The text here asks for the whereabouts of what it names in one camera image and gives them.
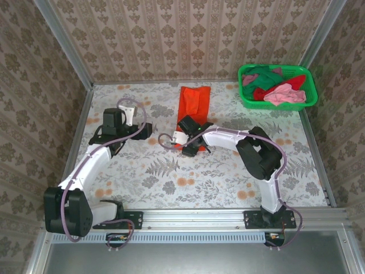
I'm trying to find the orange t-shirt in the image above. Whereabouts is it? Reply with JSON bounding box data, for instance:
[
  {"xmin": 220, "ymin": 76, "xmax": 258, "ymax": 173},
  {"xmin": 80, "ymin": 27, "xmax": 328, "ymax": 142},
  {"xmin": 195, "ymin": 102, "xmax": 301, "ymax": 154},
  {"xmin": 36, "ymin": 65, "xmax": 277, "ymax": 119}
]
[{"xmin": 173, "ymin": 85, "xmax": 212, "ymax": 152}]

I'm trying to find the floral patterned tablecloth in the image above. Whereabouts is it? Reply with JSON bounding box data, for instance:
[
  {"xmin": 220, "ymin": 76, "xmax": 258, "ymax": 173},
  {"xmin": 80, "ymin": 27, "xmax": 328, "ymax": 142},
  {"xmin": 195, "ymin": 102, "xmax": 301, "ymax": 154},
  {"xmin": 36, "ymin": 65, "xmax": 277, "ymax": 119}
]
[{"xmin": 64, "ymin": 81, "xmax": 329, "ymax": 209}]

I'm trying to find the mauve t-shirt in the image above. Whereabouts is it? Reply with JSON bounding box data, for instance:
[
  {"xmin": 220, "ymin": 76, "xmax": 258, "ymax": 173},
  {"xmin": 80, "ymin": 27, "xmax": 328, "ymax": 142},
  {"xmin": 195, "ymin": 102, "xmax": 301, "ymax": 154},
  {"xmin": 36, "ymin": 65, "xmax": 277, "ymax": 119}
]
[{"xmin": 242, "ymin": 67, "xmax": 283, "ymax": 86}]

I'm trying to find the green t-shirt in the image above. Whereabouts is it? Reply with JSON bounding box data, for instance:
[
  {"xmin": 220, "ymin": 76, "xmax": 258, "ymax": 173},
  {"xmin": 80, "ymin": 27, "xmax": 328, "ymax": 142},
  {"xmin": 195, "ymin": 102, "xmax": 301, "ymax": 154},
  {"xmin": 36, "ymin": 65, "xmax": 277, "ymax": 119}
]
[{"xmin": 242, "ymin": 65, "xmax": 283, "ymax": 99}]

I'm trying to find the light pink t-shirt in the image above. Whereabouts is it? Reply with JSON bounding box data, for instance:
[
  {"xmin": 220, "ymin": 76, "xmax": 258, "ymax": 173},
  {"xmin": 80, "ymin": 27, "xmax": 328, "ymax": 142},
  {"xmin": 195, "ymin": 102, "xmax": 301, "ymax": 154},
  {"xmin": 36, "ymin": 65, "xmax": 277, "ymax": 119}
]
[{"xmin": 263, "ymin": 84, "xmax": 307, "ymax": 106}]

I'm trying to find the grey metal panel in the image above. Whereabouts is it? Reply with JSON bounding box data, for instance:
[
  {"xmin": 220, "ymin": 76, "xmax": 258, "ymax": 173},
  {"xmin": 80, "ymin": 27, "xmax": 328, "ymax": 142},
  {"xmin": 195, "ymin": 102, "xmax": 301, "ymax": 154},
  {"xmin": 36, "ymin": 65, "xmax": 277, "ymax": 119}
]
[{"xmin": 25, "ymin": 229, "xmax": 365, "ymax": 274}]

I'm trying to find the red t-shirt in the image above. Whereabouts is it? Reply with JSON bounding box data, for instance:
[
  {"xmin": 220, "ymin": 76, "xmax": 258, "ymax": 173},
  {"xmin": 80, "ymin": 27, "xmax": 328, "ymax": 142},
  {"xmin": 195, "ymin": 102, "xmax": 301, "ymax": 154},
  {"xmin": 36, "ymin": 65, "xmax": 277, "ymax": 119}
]
[{"xmin": 253, "ymin": 74, "xmax": 306, "ymax": 101}]

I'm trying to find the green plastic basket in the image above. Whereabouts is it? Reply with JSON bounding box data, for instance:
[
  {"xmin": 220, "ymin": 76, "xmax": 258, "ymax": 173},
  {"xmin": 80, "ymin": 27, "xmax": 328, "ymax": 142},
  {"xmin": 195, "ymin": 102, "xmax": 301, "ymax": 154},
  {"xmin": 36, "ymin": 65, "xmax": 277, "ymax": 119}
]
[{"xmin": 238, "ymin": 64, "xmax": 319, "ymax": 110}]

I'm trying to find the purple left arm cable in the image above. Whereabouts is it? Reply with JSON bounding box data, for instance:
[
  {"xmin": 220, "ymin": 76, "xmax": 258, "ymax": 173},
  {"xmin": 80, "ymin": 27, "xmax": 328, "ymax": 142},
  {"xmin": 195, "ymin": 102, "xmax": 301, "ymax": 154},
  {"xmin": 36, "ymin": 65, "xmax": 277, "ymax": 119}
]
[{"xmin": 59, "ymin": 98, "xmax": 148, "ymax": 252}]

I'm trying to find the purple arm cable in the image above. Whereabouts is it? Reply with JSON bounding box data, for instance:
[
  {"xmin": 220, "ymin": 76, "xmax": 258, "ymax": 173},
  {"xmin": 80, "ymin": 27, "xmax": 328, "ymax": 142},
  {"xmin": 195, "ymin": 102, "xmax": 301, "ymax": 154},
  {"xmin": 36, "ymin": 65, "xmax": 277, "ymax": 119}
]
[
  {"xmin": 158, "ymin": 128, "xmax": 303, "ymax": 251},
  {"xmin": 59, "ymin": 98, "xmax": 148, "ymax": 252}
]

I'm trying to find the aluminium side rail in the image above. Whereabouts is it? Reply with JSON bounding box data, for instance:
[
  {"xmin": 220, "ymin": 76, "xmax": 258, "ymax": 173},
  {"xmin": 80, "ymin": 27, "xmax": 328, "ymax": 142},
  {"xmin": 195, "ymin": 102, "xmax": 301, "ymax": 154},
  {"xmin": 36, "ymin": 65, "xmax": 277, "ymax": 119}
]
[
  {"xmin": 299, "ymin": 108, "xmax": 337, "ymax": 208},
  {"xmin": 54, "ymin": 85, "xmax": 95, "ymax": 211}
]

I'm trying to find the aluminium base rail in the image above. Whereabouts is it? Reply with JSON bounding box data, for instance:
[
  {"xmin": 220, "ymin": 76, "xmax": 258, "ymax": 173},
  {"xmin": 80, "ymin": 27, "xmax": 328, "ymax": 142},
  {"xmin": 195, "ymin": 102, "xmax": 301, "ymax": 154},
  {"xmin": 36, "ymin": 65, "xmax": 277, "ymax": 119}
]
[{"xmin": 39, "ymin": 207, "xmax": 354, "ymax": 231}]

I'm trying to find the grey slotted cable duct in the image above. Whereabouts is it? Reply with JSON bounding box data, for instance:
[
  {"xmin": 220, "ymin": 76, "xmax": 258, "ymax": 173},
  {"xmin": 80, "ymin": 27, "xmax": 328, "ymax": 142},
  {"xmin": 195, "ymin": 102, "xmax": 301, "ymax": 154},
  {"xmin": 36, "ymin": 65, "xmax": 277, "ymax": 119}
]
[{"xmin": 51, "ymin": 231, "xmax": 267, "ymax": 244}]

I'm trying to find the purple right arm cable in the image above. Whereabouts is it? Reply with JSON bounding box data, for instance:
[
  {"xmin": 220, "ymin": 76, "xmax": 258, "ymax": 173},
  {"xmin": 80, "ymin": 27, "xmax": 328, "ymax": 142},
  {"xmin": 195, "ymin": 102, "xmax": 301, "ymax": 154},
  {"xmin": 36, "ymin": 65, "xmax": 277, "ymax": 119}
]
[{"xmin": 158, "ymin": 128, "xmax": 303, "ymax": 251}]

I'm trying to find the aluminium corner post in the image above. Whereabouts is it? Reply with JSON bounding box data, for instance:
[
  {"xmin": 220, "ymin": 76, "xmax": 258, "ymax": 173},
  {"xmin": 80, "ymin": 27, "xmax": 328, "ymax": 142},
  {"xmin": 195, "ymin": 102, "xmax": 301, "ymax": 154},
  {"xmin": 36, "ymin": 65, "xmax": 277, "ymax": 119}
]
[
  {"xmin": 299, "ymin": 0, "xmax": 347, "ymax": 69},
  {"xmin": 33, "ymin": 0, "xmax": 95, "ymax": 91}
]

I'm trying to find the wired connector bundle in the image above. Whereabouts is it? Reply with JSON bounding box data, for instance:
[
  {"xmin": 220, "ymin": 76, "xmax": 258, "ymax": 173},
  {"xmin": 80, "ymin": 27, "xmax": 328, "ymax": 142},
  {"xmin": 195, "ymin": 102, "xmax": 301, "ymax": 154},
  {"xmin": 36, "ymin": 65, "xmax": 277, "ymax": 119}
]
[
  {"xmin": 105, "ymin": 232, "xmax": 129, "ymax": 248},
  {"xmin": 264, "ymin": 231, "xmax": 286, "ymax": 248}
]

